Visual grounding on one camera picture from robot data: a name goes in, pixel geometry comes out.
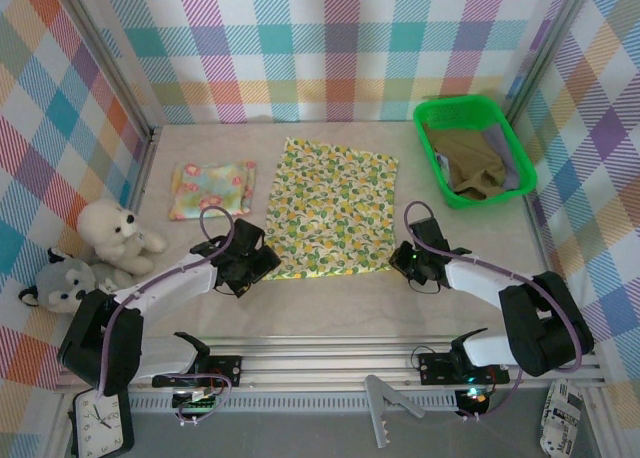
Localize lemon print skirt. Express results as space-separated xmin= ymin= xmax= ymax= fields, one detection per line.
xmin=262 ymin=136 xmax=400 ymax=282

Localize pastel pink flower skirt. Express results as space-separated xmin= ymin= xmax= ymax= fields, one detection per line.
xmin=168 ymin=160 xmax=257 ymax=222

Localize olive khaki skirt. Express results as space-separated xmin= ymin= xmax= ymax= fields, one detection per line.
xmin=424 ymin=122 xmax=507 ymax=201

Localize plain lavender skirt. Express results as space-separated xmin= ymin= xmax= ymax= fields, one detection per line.
xmin=433 ymin=121 xmax=521 ymax=190

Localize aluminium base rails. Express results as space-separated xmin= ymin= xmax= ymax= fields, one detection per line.
xmin=54 ymin=333 xmax=614 ymax=395

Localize grey plastic clamp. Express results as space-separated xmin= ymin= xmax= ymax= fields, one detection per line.
xmin=364 ymin=374 xmax=427 ymax=450

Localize green controller circuit board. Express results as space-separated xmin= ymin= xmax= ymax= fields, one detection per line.
xmin=172 ymin=387 xmax=221 ymax=412

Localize white teddy bear plush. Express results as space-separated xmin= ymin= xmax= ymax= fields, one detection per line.
xmin=77 ymin=199 xmax=169 ymax=277

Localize black controller board orange connector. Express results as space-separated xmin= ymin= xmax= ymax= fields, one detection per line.
xmin=457 ymin=387 xmax=491 ymax=414

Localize green plastic basket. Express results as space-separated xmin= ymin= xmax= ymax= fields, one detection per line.
xmin=412 ymin=93 xmax=539 ymax=209

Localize grey husky plush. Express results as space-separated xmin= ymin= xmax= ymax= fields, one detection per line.
xmin=18 ymin=247 xmax=135 ymax=313

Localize newspaper print pouch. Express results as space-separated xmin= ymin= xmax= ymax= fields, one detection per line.
xmin=539 ymin=379 xmax=585 ymax=458

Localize black alarm clock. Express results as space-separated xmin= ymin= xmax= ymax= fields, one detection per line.
xmin=72 ymin=385 xmax=135 ymax=458

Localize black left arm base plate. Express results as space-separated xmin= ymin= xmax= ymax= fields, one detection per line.
xmin=151 ymin=353 xmax=244 ymax=390

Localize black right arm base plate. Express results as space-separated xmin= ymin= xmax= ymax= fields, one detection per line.
xmin=417 ymin=350 xmax=511 ymax=385

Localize grey slotted cable duct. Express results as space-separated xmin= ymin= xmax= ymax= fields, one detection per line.
xmin=127 ymin=395 xmax=461 ymax=415

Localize aluminium corner post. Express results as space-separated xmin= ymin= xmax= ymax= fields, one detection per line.
xmin=503 ymin=0 xmax=597 ymax=124
xmin=49 ymin=0 xmax=162 ymax=144

